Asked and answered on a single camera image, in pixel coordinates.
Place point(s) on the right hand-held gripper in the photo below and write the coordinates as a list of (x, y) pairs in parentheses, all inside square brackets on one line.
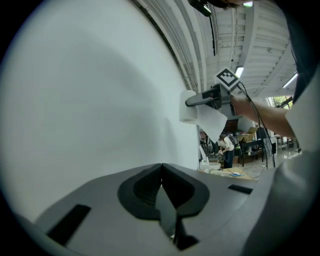
[(227, 78)]

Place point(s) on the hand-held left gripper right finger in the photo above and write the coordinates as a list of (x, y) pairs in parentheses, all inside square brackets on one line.
[(215, 200)]

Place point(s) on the black ceiling bar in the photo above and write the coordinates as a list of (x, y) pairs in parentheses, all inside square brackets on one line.
[(213, 32)]

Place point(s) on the long ceiling light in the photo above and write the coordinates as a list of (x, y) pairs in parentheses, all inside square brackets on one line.
[(290, 80), (239, 71)]

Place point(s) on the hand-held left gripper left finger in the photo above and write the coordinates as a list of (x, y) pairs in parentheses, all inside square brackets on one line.
[(105, 215)]

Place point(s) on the person's black t-shirt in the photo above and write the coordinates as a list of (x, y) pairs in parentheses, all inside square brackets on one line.
[(305, 45)]

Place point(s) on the large cardboard box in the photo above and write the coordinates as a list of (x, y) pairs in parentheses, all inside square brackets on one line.
[(232, 173)]

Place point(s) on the small open cardboard box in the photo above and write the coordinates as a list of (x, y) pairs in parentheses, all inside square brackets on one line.
[(248, 136)]

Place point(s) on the dark wooden table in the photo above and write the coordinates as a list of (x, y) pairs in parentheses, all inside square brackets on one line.
[(251, 146)]

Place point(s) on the white toilet paper roll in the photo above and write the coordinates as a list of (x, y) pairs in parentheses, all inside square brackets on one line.
[(187, 110)]

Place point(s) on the white toilet with raised lid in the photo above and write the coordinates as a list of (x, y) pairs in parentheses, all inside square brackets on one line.
[(207, 162)]

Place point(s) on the person's right forearm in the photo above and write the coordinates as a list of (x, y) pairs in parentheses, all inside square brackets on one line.
[(265, 115)]

